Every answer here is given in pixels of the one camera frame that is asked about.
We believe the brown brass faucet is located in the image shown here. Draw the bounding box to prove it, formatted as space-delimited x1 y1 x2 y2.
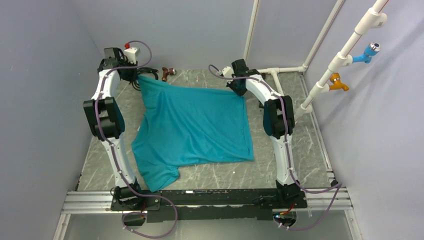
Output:
161 67 176 82

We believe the blue faucet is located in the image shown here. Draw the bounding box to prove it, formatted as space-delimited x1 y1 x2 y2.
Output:
352 42 381 64

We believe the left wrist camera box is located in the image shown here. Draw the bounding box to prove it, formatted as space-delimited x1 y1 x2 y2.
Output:
123 43 140 65

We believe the teal t-shirt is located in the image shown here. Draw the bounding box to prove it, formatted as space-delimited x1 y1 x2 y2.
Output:
131 76 254 192

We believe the orange faucet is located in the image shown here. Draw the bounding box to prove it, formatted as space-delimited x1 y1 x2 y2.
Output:
329 72 350 92

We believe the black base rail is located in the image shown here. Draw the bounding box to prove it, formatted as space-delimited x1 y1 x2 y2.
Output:
110 188 308 223

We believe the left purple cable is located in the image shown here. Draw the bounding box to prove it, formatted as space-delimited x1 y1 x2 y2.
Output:
94 40 179 239

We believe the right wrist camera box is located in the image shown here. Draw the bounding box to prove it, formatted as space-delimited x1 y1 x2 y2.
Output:
220 66 234 79

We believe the white pvc pipe frame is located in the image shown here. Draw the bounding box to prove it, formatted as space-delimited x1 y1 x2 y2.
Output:
247 0 396 124

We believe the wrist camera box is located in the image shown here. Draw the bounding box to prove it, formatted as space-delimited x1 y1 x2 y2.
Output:
220 66 234 79
123 43 140 65

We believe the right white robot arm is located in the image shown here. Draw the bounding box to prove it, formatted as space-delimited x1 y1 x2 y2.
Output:
224 59 302 208

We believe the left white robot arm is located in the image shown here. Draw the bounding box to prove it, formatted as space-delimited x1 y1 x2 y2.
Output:
83 44 144 210

